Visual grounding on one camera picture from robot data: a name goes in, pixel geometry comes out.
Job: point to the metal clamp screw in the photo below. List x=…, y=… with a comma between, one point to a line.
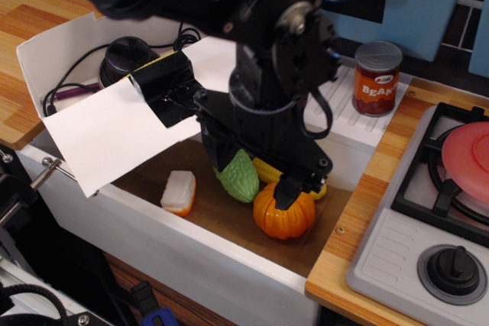
x=50, y=167

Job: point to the black stove knob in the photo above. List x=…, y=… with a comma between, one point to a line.
x=452, y=275

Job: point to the pink pot lid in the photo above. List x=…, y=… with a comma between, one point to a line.
x=465, y=158

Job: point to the green toy bitter gourd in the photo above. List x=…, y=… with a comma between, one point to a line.
x=239, y=179

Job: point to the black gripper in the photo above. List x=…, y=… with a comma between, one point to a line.
x=278, y=137

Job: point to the blue handled tool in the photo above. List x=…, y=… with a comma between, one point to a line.
x=146, y=303

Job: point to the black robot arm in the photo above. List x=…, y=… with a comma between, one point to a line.
x=283, y=56

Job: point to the orange beans can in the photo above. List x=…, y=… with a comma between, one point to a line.
x=377, y=68

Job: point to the orange toy pumpkin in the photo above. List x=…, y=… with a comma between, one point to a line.
x=283, y=224

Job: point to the black round device in box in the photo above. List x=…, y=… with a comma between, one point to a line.
x=123, y=56

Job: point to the black stove grate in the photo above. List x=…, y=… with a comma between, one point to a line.
x=427, y=193

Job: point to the yellow toy corn cob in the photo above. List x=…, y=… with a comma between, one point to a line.
x=269, y=174

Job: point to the teal storage bin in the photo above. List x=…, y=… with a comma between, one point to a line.
x=417, y=27

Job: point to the white toy sink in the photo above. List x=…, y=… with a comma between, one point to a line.
x=215, y=256

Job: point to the white orange toy sushi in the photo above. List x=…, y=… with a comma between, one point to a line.
x=179, y=193

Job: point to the purple pen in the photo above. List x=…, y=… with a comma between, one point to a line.
x=71, y=90

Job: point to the grey toy stove top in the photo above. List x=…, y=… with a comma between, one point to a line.
x=385, y=266

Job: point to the white cardboard mask box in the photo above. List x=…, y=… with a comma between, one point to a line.
x=101, y=136

